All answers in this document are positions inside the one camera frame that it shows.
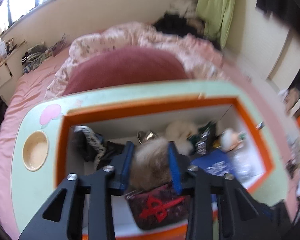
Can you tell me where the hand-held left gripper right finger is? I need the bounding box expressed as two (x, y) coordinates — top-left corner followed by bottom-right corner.
(167, 141), (283, 240)

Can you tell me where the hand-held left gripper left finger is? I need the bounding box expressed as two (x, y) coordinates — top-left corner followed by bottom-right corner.
(18, 141), (135, 240)

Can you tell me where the furry beige pouch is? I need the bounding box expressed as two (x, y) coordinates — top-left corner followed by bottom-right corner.
(129, 137), (174, 190)

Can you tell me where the blue tin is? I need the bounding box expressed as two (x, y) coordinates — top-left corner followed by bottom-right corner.
(190, 150), (237, 180)

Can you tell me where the orange cardboard box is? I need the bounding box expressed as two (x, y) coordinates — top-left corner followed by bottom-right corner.
(55, 97), (275, 240)

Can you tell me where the shiny metal cup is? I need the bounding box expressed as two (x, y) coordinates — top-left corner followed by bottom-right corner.
(136, 130), (158, 145)

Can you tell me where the white fluffy plush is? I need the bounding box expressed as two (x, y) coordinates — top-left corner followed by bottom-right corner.
(165, 120), (200, 155)

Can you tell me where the black lace cloth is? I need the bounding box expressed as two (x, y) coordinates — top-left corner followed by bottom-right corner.
(72, 125), (125, 170)

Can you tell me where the dark pouch with red emblem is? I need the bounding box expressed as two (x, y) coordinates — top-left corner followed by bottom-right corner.
(125, 184), (193, 230)

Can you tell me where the small white figure toy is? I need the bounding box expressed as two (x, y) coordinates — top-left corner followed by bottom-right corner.
(220, 127), (247, 152)

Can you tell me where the clear plastic bag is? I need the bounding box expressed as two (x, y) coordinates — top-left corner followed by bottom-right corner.
(230, 147), (263, 180)

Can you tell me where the green lap desk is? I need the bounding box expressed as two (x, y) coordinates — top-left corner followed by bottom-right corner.
(10, 80), (294, 240)

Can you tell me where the dark red cushion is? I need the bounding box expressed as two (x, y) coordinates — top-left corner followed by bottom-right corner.
(62, 47), (190, 95)

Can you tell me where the pink floral quilt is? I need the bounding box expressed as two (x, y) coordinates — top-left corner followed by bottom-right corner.
(45, 21), (230, 100)

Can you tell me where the patterned clothes pile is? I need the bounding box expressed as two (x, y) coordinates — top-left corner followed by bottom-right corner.
(21, 34), (68, 74)

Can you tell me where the black clothes pile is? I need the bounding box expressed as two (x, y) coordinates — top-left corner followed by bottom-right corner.
(152, 14), (205, 37)

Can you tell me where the white drawer cabinet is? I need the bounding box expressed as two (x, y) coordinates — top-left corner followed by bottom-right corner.
(0, 52), (25, 97)

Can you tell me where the white clothes pile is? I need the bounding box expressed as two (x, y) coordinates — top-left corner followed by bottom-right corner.
(170, 0), (198, 18)

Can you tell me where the light green hanging garment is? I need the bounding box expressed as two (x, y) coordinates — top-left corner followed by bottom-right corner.
(196, 0), (238, 52)

